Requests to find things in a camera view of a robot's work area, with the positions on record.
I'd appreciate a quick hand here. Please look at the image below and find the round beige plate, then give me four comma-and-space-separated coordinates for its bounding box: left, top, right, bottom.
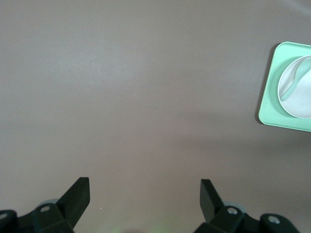
277, 55, 311, 119

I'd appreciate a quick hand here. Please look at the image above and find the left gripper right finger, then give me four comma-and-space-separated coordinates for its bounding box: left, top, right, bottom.
194, 179, 300, 233

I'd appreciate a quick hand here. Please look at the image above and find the light green rectangular tray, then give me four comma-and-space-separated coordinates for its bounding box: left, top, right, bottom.
257, 41, 311, 133

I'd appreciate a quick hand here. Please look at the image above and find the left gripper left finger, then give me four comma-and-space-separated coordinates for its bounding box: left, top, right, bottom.
0, 177, 91, 233

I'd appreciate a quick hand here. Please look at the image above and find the pale green plastic spoon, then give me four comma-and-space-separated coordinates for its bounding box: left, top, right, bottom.
280, 59, 311, 101

